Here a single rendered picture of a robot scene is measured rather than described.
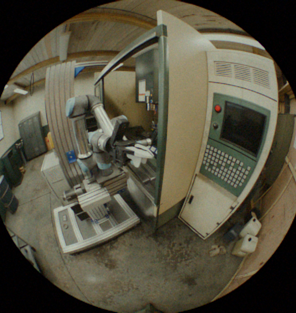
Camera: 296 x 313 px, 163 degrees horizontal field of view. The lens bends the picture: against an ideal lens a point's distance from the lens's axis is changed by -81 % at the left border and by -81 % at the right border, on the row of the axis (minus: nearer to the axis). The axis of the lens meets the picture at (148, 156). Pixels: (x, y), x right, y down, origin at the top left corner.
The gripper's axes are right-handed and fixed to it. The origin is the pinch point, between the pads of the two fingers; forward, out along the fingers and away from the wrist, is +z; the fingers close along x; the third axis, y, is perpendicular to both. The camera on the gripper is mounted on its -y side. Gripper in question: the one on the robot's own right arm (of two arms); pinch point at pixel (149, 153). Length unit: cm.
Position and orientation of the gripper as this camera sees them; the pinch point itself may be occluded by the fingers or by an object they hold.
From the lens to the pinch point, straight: 34.3
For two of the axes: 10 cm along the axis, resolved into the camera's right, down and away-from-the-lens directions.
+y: -0.8, 9.1, 4.1
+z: 8.1, 3.0, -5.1
